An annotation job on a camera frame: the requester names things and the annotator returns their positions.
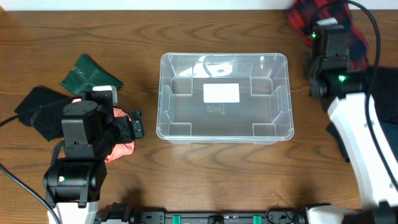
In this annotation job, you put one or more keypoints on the clear plastic storage bin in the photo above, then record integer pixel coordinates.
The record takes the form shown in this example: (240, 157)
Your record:
(263, 116)

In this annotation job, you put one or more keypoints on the white label in bin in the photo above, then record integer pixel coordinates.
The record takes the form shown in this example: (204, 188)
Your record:
(221, 93)

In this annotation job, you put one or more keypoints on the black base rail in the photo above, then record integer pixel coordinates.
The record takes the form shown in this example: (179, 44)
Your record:
(120, 213)

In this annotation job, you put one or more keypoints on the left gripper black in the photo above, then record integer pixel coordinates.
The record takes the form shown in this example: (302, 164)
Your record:
(135, 125)

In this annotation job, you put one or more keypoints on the pink cloth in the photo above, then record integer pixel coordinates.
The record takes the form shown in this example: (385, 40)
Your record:
(121, 149)

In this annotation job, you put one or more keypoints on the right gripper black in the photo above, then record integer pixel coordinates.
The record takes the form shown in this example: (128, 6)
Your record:
(310, 61)

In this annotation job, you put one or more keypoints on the black cloth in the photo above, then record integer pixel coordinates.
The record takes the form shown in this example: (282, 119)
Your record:
(47, 121)
(384, 93)

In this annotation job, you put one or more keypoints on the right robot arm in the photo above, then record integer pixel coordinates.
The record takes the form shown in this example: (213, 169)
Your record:
(373, 162)

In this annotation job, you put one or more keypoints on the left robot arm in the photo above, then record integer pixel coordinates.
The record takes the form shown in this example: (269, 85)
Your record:
(77, 171)

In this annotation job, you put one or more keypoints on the folded dark green cloth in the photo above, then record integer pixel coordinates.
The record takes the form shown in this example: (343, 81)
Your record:
(86, 74)

